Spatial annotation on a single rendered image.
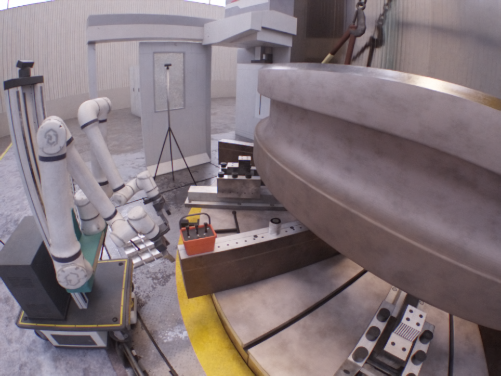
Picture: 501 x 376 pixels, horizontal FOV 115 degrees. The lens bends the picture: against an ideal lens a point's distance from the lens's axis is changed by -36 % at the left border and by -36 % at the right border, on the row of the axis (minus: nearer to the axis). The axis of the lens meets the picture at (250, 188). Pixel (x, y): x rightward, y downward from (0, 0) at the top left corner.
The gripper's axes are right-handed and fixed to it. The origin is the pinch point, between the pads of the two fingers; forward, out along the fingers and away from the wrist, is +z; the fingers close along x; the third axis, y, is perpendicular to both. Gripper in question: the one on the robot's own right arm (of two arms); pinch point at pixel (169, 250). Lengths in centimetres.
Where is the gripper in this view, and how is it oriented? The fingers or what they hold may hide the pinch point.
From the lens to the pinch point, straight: 141.0
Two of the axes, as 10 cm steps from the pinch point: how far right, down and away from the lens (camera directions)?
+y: -8.5, 4.9, -1.8
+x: 4.5, 5.1, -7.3
